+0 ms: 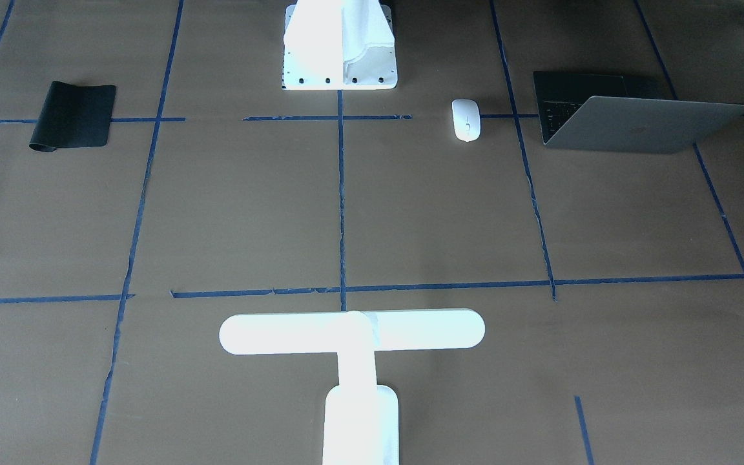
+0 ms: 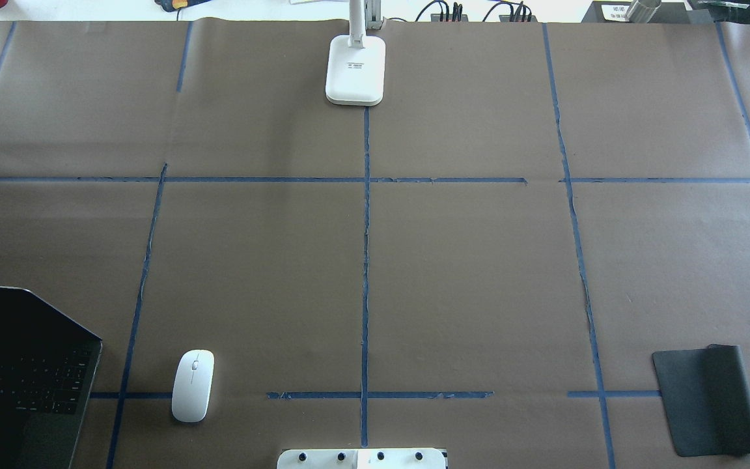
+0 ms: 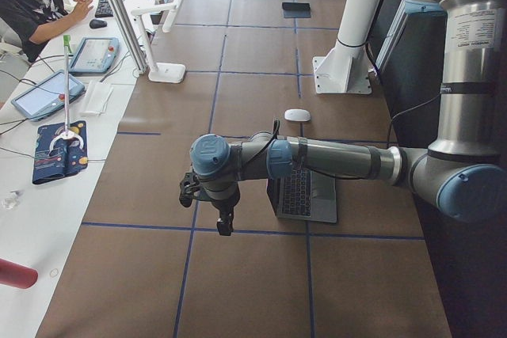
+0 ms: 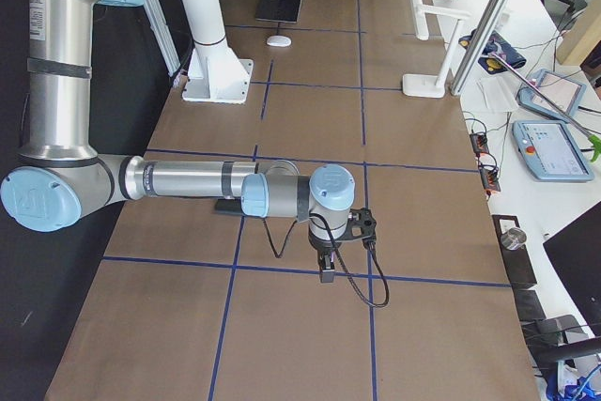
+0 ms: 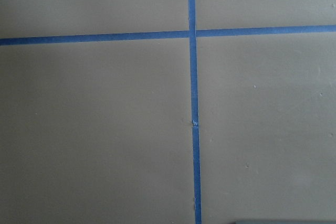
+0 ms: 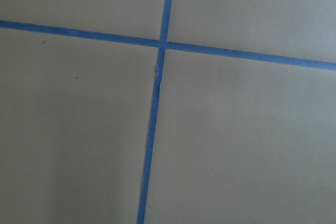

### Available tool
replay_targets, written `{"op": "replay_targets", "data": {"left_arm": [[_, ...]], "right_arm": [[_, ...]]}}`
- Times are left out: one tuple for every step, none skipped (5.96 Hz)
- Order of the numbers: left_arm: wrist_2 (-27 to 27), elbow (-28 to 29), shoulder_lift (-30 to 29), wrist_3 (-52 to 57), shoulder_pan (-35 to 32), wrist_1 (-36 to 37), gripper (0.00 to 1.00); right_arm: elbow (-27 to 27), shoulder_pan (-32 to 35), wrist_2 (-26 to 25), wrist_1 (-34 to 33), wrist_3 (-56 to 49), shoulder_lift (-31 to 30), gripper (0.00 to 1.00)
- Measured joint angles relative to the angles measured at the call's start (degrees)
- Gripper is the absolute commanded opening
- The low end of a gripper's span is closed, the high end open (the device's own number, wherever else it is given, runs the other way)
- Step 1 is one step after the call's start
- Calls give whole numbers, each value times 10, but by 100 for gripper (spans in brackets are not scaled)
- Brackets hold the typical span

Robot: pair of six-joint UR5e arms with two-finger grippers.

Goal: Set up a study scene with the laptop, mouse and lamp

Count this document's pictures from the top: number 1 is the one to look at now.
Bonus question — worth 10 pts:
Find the grey laptop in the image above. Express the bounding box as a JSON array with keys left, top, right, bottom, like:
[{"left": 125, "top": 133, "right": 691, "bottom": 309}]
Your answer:
[{"left": 533, "top": 71, "right": 744, "bottom": 154}]

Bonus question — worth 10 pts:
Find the black mouse pad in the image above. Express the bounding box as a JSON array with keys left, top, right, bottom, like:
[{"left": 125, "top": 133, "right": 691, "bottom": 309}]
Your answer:
[{"left": 28, "top": 81, "right": 116, "bottom": 152}]

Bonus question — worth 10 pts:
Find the white computer mouse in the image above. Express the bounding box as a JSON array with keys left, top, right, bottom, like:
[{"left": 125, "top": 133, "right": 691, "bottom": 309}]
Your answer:
[{"left": 451, "top": 98, "right": 481, "bottom": 143}]

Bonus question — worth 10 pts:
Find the white desk lamp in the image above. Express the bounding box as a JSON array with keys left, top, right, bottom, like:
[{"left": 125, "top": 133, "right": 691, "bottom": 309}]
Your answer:
[{"left": 218, "top": 308, "right": 486, "bottom": 464}]

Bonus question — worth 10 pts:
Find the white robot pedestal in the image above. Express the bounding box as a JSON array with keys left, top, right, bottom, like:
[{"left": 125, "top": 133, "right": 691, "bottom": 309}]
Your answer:
[{"left": 282, "top": 1, "right": 398, "bottom": 91}]

